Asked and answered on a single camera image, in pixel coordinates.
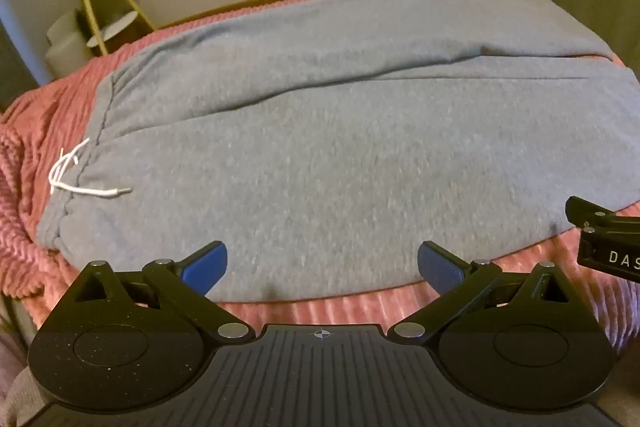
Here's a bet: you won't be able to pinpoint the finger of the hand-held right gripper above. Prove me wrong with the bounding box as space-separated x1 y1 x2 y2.
565 196 640 229

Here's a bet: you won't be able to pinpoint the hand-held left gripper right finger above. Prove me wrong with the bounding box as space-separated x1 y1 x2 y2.
392 241 581 343

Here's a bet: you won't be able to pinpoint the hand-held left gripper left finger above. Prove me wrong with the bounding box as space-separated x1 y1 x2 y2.
62 241 254 342

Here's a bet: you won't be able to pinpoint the grey sweatpants with white drawstring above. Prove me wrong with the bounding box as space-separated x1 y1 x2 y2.
37 0 640 304

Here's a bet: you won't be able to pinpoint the pink ribbed blanket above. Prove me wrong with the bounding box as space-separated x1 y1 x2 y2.
0 0 640 358

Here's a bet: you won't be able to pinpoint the white round storage box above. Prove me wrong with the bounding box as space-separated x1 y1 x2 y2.
44 9 97 82

